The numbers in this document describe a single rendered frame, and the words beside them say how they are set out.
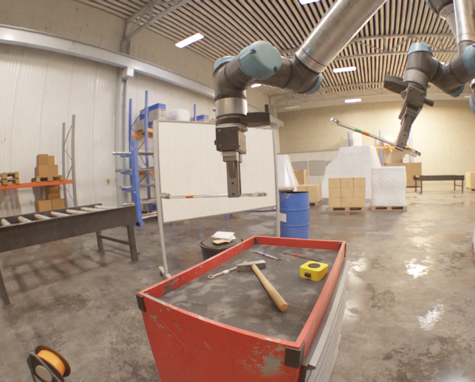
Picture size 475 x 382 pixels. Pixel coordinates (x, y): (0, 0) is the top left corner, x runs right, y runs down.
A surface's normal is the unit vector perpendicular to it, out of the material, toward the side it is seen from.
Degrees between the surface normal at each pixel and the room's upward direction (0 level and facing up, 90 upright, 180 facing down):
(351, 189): 90
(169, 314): 90
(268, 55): 90
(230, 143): 90
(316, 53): 130
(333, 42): 143
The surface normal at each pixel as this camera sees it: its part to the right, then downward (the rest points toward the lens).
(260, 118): 0.24, 0.05
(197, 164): 0.57, 0.03
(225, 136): -0.15, 0.07
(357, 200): -0.43, 0.08
